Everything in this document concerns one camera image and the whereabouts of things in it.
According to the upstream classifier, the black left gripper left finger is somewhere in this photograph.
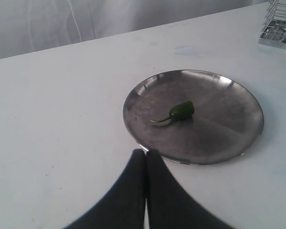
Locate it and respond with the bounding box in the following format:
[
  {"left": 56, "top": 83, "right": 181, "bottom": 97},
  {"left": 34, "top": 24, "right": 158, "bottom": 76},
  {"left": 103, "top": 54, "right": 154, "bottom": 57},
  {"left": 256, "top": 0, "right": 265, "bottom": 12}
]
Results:
[{"left": 66, "top": 149, "right": 146, "bottom": 229}]

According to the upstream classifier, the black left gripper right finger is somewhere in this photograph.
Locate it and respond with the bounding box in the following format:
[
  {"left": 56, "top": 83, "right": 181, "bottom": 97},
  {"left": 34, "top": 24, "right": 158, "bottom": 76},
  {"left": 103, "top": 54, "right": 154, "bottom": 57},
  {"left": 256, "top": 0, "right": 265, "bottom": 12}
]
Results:
[{"left": 145, "top": 150, "right": 232, "bottom": 229}]

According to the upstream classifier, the round steel plate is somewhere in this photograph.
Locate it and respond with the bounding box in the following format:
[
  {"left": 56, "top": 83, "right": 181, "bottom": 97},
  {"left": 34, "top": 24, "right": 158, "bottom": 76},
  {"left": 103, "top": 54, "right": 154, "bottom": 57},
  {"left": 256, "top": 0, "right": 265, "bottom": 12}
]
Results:
[{"left": 123, "top": 70, "right": 264, "bottom": 165}]

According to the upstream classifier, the chrome wire utensil holder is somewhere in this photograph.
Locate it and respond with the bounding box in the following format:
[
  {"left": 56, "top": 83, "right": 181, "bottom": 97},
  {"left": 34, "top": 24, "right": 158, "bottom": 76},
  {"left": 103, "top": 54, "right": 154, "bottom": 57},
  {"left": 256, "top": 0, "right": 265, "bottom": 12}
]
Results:
[{"left": 258, "top": 0, "right": 286, "bottom": 50}]

